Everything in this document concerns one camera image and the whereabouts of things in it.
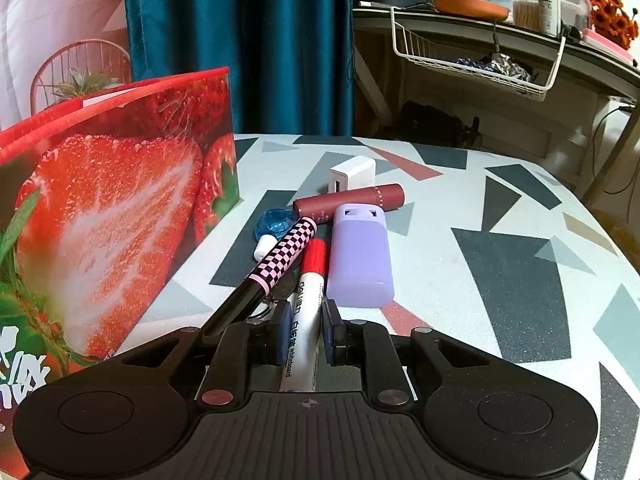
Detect red cap whiteboard marker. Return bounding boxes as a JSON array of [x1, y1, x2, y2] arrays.
[[280, 238, 326, 392]]

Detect red strawberry cardboard box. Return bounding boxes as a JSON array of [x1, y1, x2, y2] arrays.
[[1, 65, 240, 479]]

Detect lilac plastic bottle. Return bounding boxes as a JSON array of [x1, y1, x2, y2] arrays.
[[326, 203, 395, 309]]

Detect pink black checkered pen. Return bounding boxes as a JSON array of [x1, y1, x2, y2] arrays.
[[200, 217, 317, 346]]

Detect small white cap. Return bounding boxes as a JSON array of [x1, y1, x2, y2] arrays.
[[253, 234, 278, 262]]

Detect blue round clear container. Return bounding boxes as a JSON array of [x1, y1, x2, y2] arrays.
[[254, 208, 298, 240]]

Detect maroon lipstick tube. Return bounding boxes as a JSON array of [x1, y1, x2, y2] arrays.
[[293, 183, 405, 224]]

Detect white charger cube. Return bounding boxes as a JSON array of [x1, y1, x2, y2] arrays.
[[328, 155, 376, 193]]

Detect geometric patterned tablecloth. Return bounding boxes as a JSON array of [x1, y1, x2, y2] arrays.
[[125, 134, 639, 479]]

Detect cluttered white vanity desk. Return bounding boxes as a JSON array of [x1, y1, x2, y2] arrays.
[[352, 4, 640, 201]]

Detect blue curtain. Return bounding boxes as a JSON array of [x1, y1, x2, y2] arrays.
[[125, 0, 354, 136]]

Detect orange shallow dish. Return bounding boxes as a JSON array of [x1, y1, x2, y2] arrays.
[[434, 0, 509, 22]]

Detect pink printed backdrop cloth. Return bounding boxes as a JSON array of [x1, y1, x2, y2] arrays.
[[1, 0, 128, 129]]

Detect cotton swab box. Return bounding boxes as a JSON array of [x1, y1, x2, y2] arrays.
[[512, 0, 539, 32]]

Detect white cosmetic bottle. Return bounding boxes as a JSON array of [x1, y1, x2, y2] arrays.
[[538, 0, 562, 37]]

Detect orange artificial flowers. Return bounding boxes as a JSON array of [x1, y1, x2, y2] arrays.
[[589, 0, 639, 51]]

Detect white wire basket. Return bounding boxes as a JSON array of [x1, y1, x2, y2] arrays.
[[390, 6, 567, 102]]

